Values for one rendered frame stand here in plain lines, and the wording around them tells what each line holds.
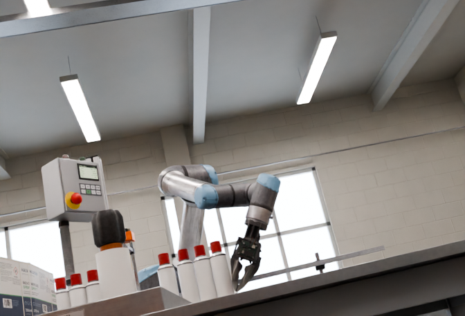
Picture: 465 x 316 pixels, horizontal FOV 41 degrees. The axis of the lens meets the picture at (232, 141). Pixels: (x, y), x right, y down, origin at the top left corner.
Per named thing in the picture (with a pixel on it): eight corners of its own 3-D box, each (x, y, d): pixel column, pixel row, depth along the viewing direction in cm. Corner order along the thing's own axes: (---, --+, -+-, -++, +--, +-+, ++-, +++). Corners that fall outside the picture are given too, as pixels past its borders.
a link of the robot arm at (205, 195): (146, 164, 232) (204, 180, 190) (173, 163, 238) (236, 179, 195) (145, 195, 233) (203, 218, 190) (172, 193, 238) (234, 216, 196)
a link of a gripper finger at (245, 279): (234, 290, 182) (243, 259, 184) (236, 292, 187) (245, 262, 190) (245, 293, 181) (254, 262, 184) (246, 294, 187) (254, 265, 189)
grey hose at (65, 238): (64, 285, 200) (56, 222, 207) (68, 286, 203) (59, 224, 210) (75, 283, 200) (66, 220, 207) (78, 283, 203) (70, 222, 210)
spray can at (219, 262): (219, 310, 183) (205, 242, 189) (221, 311, 188) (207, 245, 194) (236, 306, 182) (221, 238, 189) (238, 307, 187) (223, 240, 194)
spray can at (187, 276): (185, 318, 183) (172, 250, 190) (187, 319, 188) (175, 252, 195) (202, 314, 183) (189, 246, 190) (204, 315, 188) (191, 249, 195)
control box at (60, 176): (47, 221, 203) (40, 166, 210) (88, 222, 216) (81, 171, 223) (66, 211, 198) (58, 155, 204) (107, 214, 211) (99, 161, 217)
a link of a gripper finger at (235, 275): (224, 286, 182) (234, 256, 185) (226, 288, 188) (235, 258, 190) (234, 290, 182) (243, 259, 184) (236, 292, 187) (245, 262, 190)
